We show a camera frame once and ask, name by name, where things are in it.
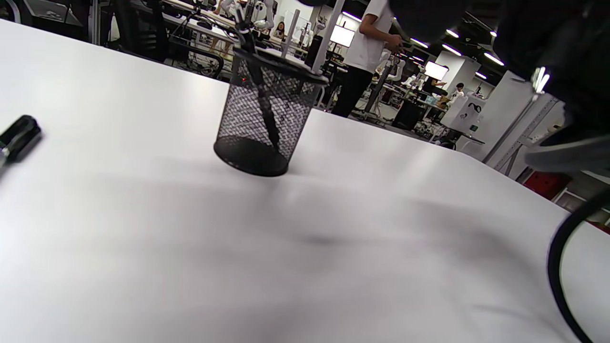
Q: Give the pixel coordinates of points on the black mesh office chair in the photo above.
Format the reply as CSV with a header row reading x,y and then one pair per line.
x,y
138,28

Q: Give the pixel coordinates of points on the black click pen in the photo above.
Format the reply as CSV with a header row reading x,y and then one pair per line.
x,y
21,136
269,114

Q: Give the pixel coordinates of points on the red box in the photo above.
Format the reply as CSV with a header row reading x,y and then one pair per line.
x,y
543,183

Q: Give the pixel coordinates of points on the black mesh pen holder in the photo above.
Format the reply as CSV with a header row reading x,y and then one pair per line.
x,y
250,159

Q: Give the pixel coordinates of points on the person's right hand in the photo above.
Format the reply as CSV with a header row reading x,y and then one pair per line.
x,y
572,57

